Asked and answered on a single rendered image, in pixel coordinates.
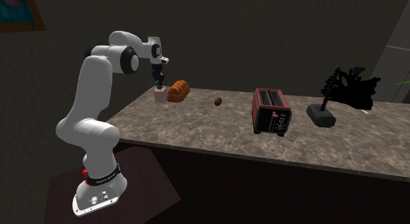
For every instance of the small brown potato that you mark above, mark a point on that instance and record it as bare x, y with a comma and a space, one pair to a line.
218, 101

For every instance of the grey refrigerator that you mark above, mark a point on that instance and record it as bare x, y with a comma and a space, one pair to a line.
392, 66

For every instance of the pale pink cube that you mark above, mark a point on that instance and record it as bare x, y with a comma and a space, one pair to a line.
160, 94

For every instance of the framed wall picture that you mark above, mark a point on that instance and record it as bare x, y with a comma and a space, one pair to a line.
16, 10

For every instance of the red and black toaster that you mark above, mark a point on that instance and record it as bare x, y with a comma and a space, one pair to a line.
270, 112

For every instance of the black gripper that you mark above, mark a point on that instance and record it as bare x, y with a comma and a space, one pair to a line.
157, 75

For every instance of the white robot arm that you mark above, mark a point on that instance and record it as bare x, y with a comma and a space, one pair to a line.
93, 89

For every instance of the grey stand with black spiral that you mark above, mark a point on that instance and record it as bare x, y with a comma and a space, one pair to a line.
321, 114

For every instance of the brown bread loaf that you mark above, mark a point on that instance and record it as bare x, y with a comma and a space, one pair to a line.
178, 91

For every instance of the dark robot stand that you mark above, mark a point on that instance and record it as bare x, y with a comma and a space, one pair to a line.
144, 188

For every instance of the black jagged object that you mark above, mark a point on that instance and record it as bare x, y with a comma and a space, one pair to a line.
355, 89

